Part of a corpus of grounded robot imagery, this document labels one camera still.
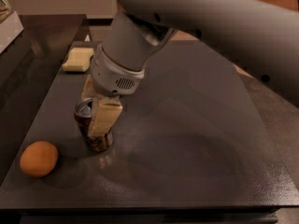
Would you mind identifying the orange soda can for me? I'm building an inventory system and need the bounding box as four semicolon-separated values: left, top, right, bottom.
74;98;113;153

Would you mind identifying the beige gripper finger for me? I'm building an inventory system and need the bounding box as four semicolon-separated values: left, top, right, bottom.
81;76;102;99
88;96;122;137

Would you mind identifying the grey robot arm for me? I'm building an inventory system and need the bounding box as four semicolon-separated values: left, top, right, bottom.
91;0;299;105

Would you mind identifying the white box on counter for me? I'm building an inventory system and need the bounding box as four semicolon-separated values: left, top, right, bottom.
0;11;23;54

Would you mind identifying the yellow sponge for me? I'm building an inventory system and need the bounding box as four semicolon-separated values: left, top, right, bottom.
62;48;94;73

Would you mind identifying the orange fruit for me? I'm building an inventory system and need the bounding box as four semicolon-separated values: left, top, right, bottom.
20;141;59;177

